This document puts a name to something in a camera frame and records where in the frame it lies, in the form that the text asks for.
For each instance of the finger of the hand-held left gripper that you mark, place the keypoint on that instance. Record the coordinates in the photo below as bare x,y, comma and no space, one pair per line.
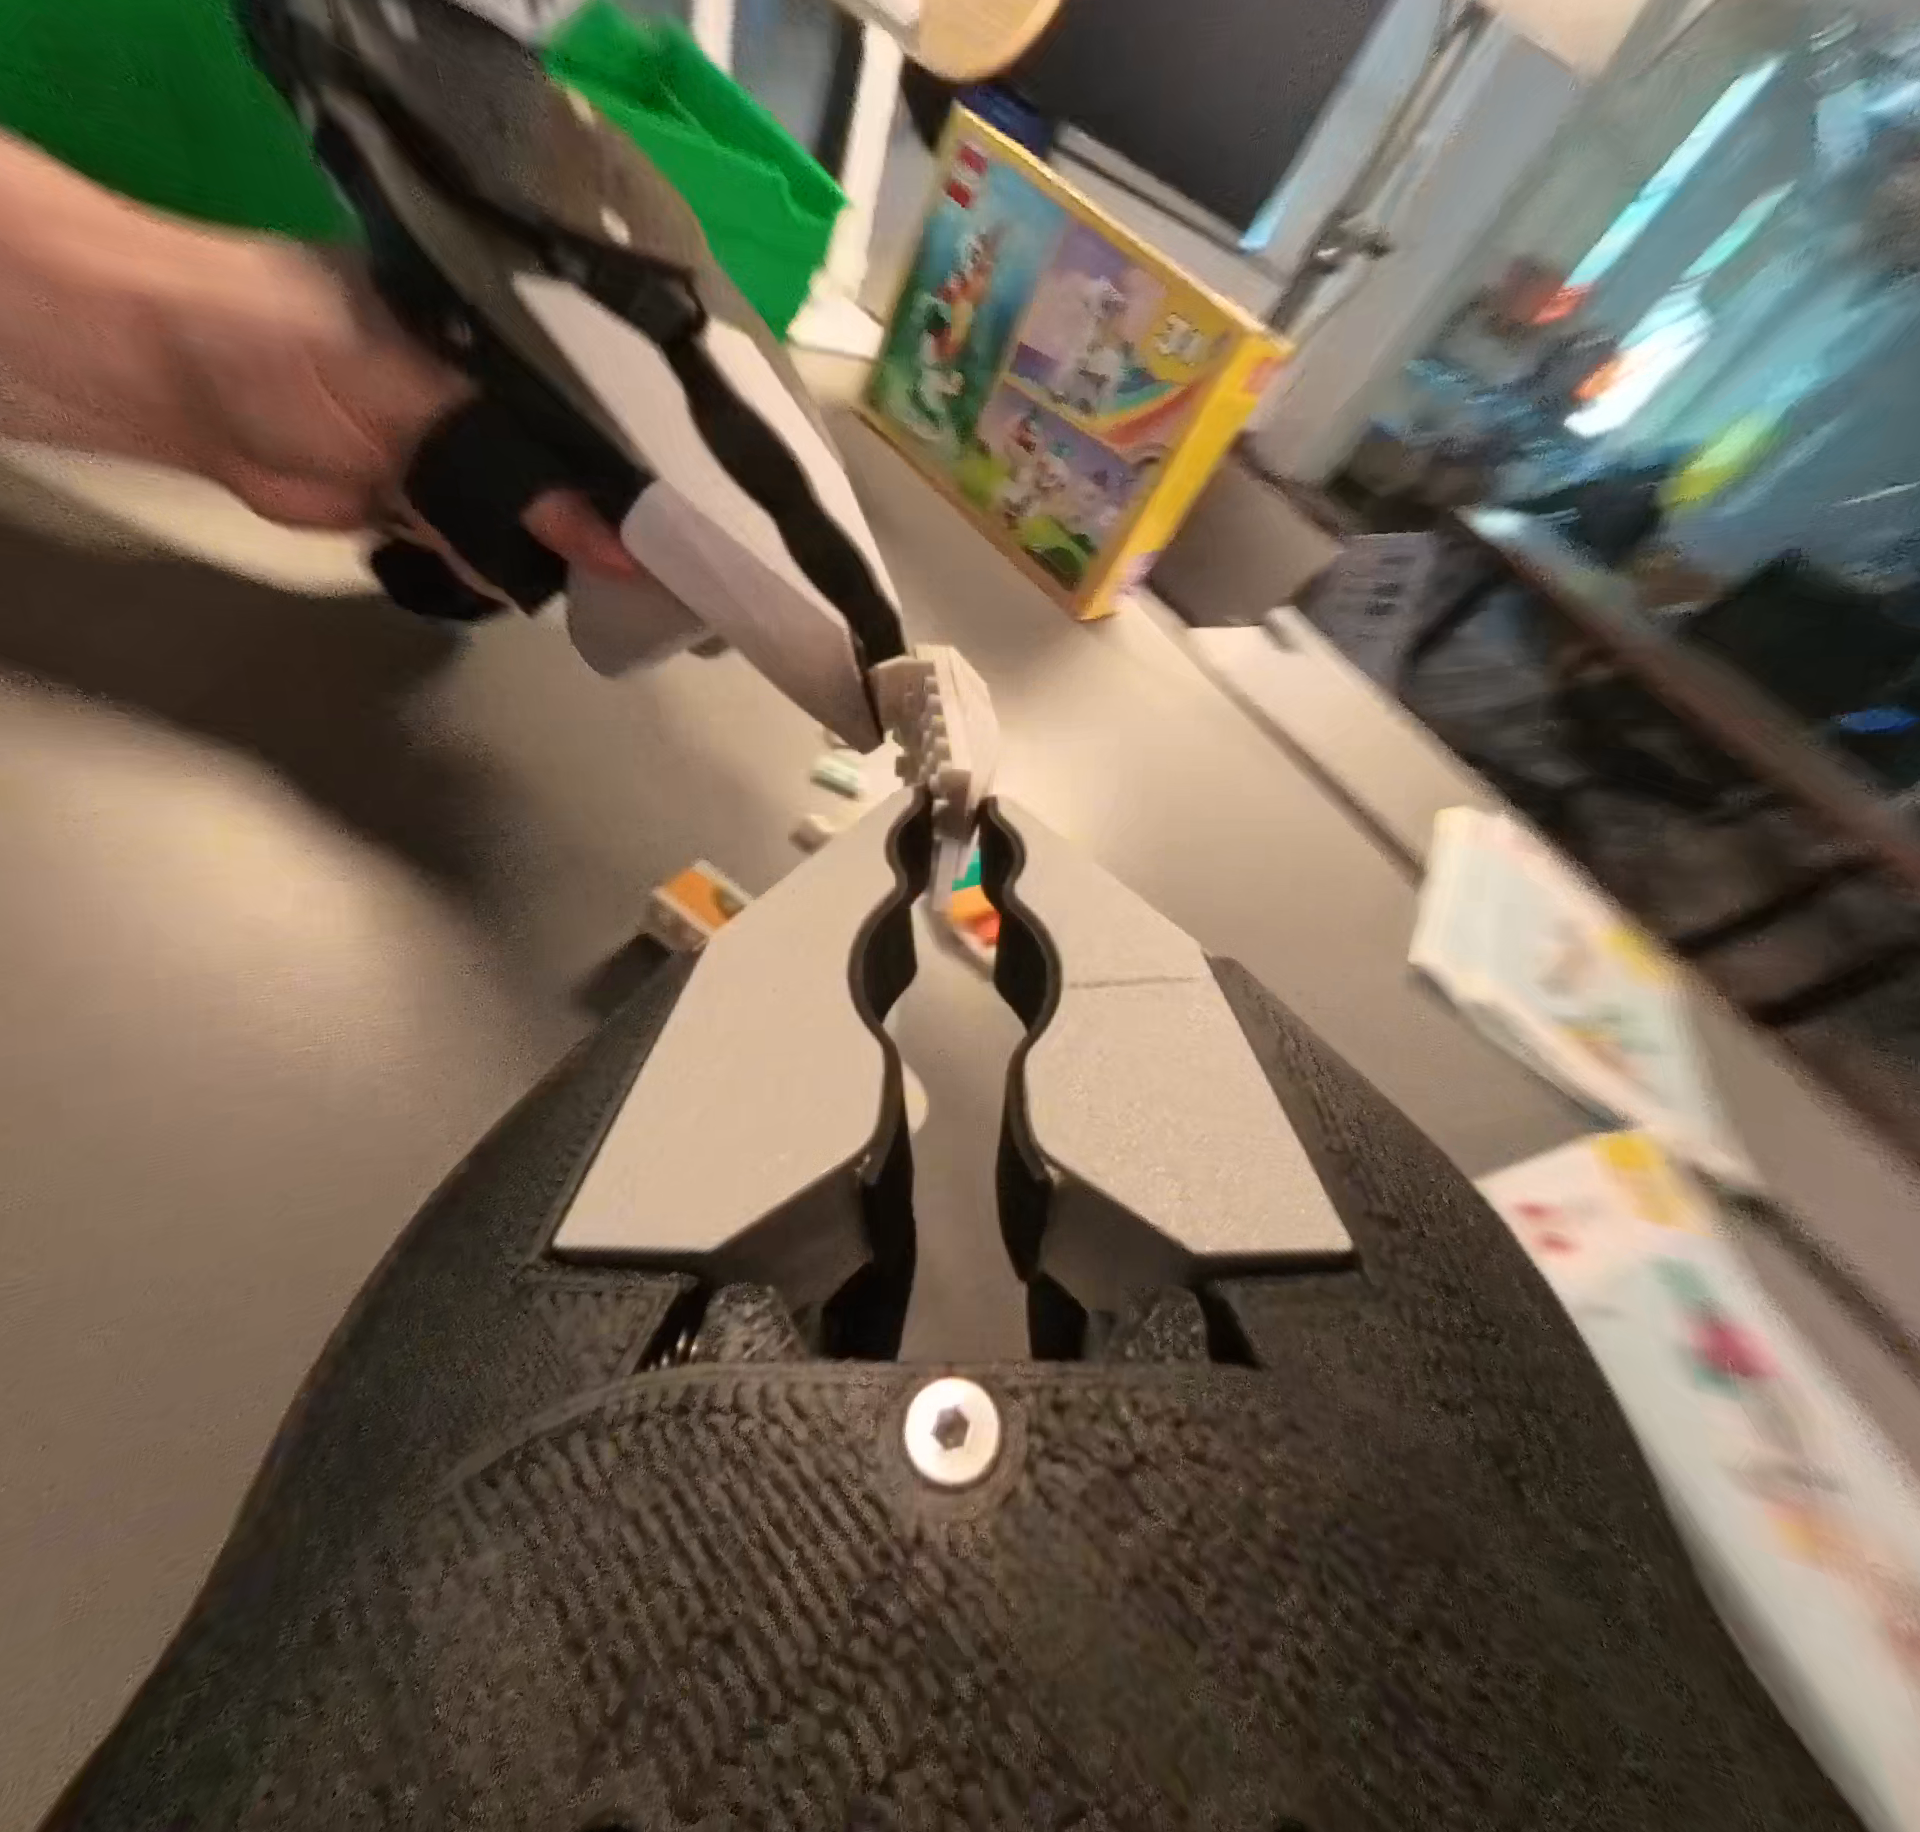
632,394
801,437

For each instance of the green plastic bin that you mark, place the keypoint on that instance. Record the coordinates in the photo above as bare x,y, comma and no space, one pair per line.
134,62

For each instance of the small white lego piece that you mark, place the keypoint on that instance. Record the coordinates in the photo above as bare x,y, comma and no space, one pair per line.
839,769
817,830

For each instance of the person's left hand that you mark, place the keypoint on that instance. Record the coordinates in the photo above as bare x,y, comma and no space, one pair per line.
299,394

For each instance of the white lego plate stack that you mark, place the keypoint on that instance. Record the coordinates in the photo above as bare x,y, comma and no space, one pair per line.
945,719

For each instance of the orange white lego brick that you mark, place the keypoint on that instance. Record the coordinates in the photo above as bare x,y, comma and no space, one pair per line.
700,903

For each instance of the lego instruction booklet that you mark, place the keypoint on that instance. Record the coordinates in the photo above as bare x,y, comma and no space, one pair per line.
1740,1413
1574,990

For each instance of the large black screen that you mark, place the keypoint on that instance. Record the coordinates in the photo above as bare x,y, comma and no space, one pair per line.
1201,47

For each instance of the dark grey box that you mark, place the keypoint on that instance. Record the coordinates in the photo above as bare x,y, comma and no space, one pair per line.
1245,544

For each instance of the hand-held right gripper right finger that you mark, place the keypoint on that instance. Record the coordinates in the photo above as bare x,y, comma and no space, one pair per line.
1185,1114

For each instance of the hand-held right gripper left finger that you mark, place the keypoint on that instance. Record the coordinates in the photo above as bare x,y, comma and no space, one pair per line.
720,1098

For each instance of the yellow lego box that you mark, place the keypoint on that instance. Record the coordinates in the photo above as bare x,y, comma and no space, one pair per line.
1052,363

